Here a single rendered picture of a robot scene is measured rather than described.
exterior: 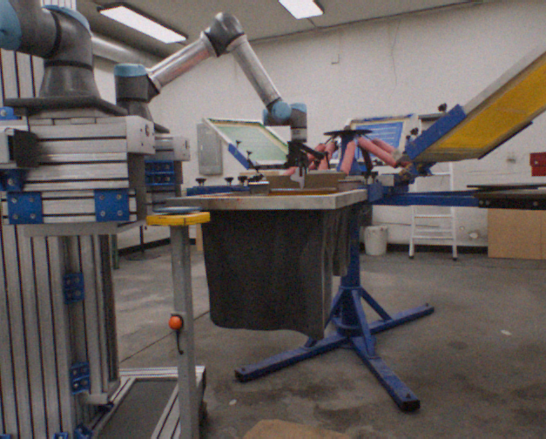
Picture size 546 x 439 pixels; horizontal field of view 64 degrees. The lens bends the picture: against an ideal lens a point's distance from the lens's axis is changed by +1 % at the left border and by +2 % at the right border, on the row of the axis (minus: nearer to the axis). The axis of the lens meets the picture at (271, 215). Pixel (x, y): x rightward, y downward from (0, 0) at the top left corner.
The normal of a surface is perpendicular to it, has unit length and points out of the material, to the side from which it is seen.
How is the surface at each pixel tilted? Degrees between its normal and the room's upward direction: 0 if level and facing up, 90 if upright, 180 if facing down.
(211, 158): 90
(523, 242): 78
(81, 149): 90
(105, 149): 90
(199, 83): 90
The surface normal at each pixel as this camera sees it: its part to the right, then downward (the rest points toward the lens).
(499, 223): -0.39, -0.11
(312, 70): -0.39, 0.10
